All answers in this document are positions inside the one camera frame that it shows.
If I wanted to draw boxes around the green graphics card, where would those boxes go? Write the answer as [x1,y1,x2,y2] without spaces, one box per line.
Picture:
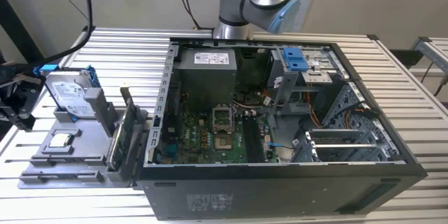
[106,86,141,171]

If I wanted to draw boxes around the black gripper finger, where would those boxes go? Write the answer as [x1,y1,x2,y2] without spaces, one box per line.
[0,105,36,132]
[13,76,46,120]

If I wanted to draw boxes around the black PC case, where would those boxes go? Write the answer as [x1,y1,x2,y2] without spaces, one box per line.
[134,36,428,221]

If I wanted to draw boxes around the metal socket cover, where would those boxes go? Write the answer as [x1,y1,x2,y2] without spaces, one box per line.
[212,106,234,133]

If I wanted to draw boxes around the black slanted post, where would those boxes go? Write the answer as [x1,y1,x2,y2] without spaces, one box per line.
[0,0,48,65]

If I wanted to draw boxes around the grey parts rack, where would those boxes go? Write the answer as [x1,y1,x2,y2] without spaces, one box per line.
[16,86,150,190]

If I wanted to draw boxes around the black box behind table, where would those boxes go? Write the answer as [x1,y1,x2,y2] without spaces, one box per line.
[388,49,425,68]

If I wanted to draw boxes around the black RAM slots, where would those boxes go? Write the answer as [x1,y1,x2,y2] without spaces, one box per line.
[242,111,266,164]

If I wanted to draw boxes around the grey metal drive cage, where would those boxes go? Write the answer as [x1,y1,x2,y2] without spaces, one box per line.
[292,128,384,164]

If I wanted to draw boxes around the hard disk in blue carrier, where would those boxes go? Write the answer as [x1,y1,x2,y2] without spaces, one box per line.
[30,62,102,120]

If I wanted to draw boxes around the CPU socket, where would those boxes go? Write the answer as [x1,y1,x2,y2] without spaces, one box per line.
[213,132,236,151]

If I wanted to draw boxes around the blue expansion slot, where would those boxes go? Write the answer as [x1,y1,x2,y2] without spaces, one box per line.
[161,143,180,162]

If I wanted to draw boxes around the grey power supply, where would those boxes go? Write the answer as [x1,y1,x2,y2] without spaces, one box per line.
[173,47,238,104]

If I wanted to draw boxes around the blue tab data wire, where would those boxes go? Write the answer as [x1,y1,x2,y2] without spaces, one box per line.
[265,142,297,150]

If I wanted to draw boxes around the metal slat side table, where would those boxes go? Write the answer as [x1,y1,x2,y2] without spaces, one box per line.
[408,36,448,78]

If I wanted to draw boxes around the green motherboard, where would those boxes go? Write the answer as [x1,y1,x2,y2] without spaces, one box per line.
[160,87,281,164]

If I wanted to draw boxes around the thin locking lever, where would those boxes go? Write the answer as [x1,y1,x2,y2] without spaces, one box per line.
[228,105,236,131]

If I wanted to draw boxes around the silver CPU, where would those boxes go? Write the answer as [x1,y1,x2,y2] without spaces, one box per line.
[48,133,74,148]

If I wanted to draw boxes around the blue drive latch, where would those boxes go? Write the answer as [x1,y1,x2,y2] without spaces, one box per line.
[282,47,308,72]

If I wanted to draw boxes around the black sleeved wire bundle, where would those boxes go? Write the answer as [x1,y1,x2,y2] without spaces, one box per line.
[342,104,377,129]

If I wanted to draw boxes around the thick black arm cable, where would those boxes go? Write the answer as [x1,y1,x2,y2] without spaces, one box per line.
[13,0,96,78]

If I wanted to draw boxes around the orange wire bundle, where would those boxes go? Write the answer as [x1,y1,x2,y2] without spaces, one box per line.
[302,91,321,129]

